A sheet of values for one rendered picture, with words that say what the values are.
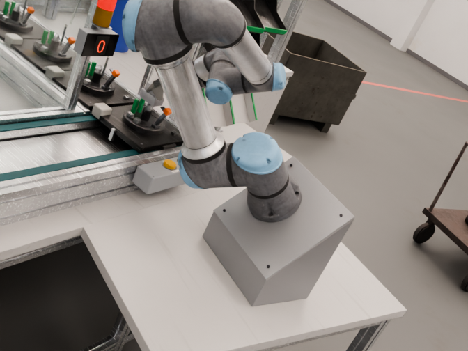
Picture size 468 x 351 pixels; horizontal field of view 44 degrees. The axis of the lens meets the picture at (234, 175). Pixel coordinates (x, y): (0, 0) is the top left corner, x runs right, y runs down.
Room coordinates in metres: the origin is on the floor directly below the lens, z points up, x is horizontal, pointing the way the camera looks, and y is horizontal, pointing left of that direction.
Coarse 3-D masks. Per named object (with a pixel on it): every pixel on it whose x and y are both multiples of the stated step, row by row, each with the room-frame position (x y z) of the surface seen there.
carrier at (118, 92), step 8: (88, 64) 1.85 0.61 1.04; (96, 64) 1.88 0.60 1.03; (104, 64) 1.90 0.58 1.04; (88, 72) 1.89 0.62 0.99; (96, 72) 1.83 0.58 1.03; (88, 80) 1.79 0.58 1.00; (96, 80) 1.83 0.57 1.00; (104, 80) 1.88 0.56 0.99; (88, 88) 1.77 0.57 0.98; (96, 88) 1.79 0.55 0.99; (104, 88) 1.81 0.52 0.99; (112, 88) 1.84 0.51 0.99; (120, 88) 1.92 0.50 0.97; (80, 96) 1.72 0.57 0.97; (88, 96) 1.75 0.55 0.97; (96, 96) 1.77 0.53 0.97; (104, 96) 1.80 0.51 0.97; (112, 96) 1.83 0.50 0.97; (120, 96) 1.86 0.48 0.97; (88, 104) 1.69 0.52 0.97; (112, 104) 1.77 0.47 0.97; (120, 104) 1.81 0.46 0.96; (128, 104) 1.84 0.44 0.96
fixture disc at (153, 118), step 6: (126, 114) 1.70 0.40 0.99; (138, 114) 1.74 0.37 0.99; (126, 120) 1.67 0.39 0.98; (132, 120) 1.68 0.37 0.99; (150, 120) 1.74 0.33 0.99; (132, 126) 1.66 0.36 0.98; (138, 126) 1.66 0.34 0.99; (144, 126) 1.68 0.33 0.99; (150, 126) 1.70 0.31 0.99; (162, 126) 1.73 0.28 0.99; (144, 132) 1.66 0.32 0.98; (150, 132) 1.67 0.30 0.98; (156, 132) 1.69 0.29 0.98
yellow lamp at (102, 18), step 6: (96, 6) 1.60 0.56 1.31; (96, 12) 1.59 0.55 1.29; (102, 12) 1.59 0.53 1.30; (108, 12) 1.59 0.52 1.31; (96, 18) 1.59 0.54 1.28; (102, 18) 1.59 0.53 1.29; (108, 18) 1.60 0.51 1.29; (96, 24) 1.59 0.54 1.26; (102, 24) 1.59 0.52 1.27; (108, 24) 1.61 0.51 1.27
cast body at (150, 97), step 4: (148, 84) 1.71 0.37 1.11; (144, 88) 1.72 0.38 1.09; (140, 92) 1.75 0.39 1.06; (144, 92) 1.72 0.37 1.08; (148, 92) 1.71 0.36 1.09; (152, 92) 1.70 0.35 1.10; (140, 96) 1.72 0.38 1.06; (144, 96) 1.71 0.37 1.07; (148, 96) 1.71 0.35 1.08; (152, 96) 1.70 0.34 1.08; (148, 100) 1.71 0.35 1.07; (152, 100) 1.70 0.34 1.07; (156, 100) 1.70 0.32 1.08; (160, 100) 1.72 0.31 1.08; (152, 104) 1.70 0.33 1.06; (156, 104) 1.71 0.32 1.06; (160, 104) 1.72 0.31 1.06
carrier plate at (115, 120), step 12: (120, 108) 1.77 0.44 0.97; (108, 120) 1.64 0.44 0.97; (120, 120) 1.68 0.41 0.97; (120, 132) 1.61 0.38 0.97; (132, 132) 1.64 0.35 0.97; (168, 132) 1.75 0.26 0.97; (132, 144) 1.58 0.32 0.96; (144, 144) 1.60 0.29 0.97; (156, 144) 1.63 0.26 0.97; (168, 144) 1.68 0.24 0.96; (180, 144) 1.74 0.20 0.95
